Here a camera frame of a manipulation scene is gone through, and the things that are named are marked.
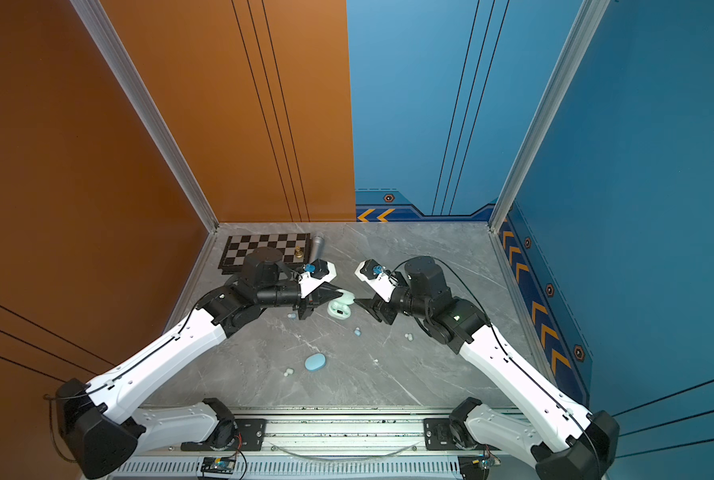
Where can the right aluminium corner post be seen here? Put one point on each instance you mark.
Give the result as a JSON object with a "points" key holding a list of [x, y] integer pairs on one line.
{"points": [[583, 30]]}

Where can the green circuit board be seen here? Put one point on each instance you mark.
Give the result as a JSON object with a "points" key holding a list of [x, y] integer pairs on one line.
{"points": [[487, 462], [224, 467]]}

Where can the silver microphone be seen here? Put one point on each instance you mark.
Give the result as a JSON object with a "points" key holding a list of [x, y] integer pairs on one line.
{"points": [[316, 247]]}

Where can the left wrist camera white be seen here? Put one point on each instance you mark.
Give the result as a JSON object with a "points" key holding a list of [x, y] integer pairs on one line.
{"points": [[315, 275]]}

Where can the left green circuit board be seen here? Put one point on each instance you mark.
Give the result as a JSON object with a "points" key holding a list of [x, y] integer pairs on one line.
{"points": [[224, 467]]}

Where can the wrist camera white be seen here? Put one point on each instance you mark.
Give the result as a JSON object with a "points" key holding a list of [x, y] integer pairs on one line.
{"points": [[315, 275], [379, 278]]}

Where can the green earbud charging case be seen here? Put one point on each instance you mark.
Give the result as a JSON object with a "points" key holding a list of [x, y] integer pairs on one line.
{"points": [[340, 308]]}

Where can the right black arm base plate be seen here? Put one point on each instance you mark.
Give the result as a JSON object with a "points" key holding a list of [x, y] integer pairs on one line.
{"points": [[444, 434]]}

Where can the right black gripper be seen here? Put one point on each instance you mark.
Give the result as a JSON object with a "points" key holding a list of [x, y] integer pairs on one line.
{"points": [[379, 308]]}

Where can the aluminium corner post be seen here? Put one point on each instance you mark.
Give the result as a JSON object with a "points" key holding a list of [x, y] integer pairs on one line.
{"points": [[99, 25], [583, 30]]}

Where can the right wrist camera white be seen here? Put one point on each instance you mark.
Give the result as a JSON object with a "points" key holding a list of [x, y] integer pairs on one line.
{"points": [[379, 278]]}

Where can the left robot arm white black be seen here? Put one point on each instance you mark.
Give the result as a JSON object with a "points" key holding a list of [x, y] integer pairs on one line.
{"points": [[103, 421]]}

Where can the black white chessboard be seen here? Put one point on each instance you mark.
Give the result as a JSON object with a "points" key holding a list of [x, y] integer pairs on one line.
{"points": [[238, 248]]}

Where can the right green circuit board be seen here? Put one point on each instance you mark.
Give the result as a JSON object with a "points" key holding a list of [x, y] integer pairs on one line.
{"points": [[487, 462]]}

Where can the left aluminium corner post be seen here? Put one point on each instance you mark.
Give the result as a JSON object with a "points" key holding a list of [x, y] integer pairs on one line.
{"points": [[99, 25]]}

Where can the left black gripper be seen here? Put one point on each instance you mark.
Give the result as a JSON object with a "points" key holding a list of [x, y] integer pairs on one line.
{"points": [[318, 299]]}

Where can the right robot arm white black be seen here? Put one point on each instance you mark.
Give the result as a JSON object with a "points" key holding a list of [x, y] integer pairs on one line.
{"points": [[559, 437]]}

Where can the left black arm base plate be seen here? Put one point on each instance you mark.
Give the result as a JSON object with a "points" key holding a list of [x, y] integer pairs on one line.
{"points": [[243, 435]]}

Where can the blue earbud charging case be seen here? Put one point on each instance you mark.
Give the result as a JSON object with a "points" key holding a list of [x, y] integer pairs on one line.
{"points": [[315, 362]]}

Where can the aluminium front rail frame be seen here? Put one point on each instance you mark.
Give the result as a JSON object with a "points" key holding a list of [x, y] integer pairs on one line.
{"points": [[347, 435]]}

